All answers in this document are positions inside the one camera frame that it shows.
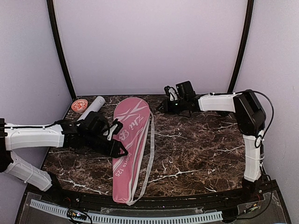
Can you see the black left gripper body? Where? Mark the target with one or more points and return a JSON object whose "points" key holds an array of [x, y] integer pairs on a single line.
{"points": [[92, 143]]}

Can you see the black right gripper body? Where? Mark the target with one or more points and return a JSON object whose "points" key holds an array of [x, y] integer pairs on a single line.
{"points": [[176, 108]]}

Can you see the pink racket cover bag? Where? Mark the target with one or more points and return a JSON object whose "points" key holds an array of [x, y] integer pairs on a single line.
{"points": [[137, 119]]}

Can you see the white cardboard shuttlecock tube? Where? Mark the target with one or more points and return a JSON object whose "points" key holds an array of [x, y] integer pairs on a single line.
{"points": [[95, 106]]}

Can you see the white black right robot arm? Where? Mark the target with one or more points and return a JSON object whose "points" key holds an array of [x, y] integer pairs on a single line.
{"points": [[245, 106]]}

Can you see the red white patterned bowl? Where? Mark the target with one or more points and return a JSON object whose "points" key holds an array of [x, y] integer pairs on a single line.
{"points": [[79, 105]]}

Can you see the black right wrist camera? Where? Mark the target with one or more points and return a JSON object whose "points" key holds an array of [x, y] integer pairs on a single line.
{"points": [[171, 93]]}

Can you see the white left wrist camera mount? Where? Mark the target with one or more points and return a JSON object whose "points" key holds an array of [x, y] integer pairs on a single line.
{"points": [[114, 129]]}

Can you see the black front table rail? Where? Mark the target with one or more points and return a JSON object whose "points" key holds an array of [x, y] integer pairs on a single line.
{"points": [[226, 200]]}

